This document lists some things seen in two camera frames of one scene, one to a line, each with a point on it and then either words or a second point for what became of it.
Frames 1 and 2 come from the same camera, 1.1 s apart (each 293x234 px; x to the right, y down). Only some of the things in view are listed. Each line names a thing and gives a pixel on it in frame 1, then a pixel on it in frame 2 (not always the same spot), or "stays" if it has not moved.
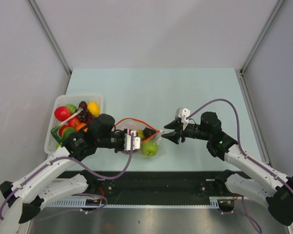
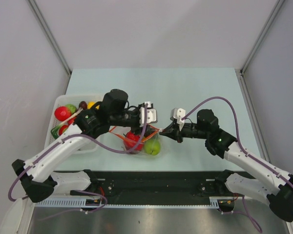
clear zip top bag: (150, 136) stays
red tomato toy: (62, 113) stays
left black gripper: (122, 133) → (137, 126)
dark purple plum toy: (83, 104) stays
